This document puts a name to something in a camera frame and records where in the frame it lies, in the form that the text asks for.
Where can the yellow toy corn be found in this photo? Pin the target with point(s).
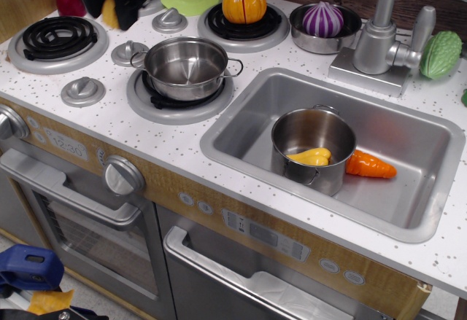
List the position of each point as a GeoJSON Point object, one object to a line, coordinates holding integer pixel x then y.
{"type": "Point", "coordinates": [109, 15]}

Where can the silver stove knob middle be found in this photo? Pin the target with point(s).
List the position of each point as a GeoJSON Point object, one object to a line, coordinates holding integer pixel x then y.
{"type": "Point", "coordinates": [129, 54]}

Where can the silver stove knob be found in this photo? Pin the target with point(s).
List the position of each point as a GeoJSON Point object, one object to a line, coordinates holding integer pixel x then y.
{"type": "Point", "coordinates": [169, 22]}
{"type": "Point", "coordinates": [82, 92]}
{"type": "Point", "coordinates": [129, 54]}

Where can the silver stove knob back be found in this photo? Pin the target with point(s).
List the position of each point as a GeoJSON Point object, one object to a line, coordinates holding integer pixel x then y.
{"type": "Point", "coordinates": [169, 22]}

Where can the silver stove knob front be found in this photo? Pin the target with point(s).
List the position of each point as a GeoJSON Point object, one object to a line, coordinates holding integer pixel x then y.
{"type": "Point", "coordinates": [82, 92]}

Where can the steel pan on stove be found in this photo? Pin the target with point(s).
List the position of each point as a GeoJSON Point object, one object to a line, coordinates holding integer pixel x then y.
{"type": "Point", "coordinates": [185, 68]}

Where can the red toy pepper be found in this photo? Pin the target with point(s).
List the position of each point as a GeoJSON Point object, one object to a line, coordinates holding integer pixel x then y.
{"type": "Point", "coordinates": [71, 8]}

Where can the front left black burner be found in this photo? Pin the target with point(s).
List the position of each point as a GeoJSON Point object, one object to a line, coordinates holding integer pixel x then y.
{"type": "Point", "coordinates": [58, 45]}

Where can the back right black burner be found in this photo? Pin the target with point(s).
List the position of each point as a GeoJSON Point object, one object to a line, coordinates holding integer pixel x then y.
{"type": "Point", "coordinates": [268, 32]}

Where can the front right black burner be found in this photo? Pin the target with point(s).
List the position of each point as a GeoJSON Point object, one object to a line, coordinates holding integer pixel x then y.
{"type": "Point", "coordinates": [154, 107]}

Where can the orange toy pumpkin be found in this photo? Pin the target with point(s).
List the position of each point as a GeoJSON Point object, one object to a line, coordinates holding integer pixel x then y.
{"type": "Point", "coordinates": [244, 11]}

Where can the oven clock display panel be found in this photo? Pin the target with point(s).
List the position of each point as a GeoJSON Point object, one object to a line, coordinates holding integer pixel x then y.
{"type": "Point", "coordinates": [67, 144]}

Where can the silver oven dial left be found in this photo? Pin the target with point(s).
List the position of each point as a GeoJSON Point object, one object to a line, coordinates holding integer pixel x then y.
{"type": "Point", "coordinates": [12, 124]}

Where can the silver oven dial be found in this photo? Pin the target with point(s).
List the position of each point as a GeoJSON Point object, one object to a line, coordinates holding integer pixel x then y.
{"type": "Point", "coordinates": [121, 176]}
{"type": "Point", "coordinates": [12, 124]}

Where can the silver oven dial right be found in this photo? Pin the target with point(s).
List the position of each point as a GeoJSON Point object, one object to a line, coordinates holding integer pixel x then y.
{"type": "Point", "coordinates": [121, 176]}

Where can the purple toy onion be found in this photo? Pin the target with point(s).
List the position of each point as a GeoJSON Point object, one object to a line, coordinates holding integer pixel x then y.
{"type": "Point", "coordinates": [323, 20]}

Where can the small steel bowl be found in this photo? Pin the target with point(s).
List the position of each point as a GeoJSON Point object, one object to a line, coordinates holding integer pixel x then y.
{"type": "Point", "coordinates": [346, 38]}

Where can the tall steel pot in sink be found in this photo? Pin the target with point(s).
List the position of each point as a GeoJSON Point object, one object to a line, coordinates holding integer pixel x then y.
{"type": "Point", "coordinates": [311, 147]}

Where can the yellow toy pepper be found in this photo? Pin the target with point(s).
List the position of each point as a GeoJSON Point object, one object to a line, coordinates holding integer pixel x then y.
{"type": "Point", "coordinates": [314, 157]}

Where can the silver toy faucet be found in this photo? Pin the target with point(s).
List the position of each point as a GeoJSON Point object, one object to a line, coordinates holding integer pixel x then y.
{"type": "Point", "coordinates": [380, 62]}

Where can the blue clamp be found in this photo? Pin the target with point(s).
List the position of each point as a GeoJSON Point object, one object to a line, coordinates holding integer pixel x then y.
{"type": "Point", "coordinates": [30, 268]}

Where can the orange toy carrot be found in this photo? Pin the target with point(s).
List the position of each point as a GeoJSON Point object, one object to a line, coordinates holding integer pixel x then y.
{"type": "Point", "coordinates": [366, 165]}

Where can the dishwasher control panel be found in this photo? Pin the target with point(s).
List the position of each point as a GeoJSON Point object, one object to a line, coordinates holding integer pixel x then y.
{"type": "Point", "coordinates": [265, 235]}

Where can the yellow tape piece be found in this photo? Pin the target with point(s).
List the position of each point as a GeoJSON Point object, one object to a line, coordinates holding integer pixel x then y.
{"type": "Point", "coordinates": [43, 302]}

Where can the green toy bitter gourd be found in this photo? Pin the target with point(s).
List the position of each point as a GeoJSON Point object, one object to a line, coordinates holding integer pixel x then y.
{"type": "Point", "coordinates": [440, 55]}

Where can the grey sink basin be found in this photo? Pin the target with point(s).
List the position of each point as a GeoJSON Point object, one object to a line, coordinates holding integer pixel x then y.
{"type": "Point", "coordinates": [424, 149]}

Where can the oven door with handle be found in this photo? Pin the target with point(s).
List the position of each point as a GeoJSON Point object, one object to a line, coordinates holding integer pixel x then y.
{"type": "Point", "coordinates": [111, 242]}

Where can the dishwasher door with handle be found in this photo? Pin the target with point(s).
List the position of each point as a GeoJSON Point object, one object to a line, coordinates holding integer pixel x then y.
{"type": "Point", "coordinates": [214, 277]}

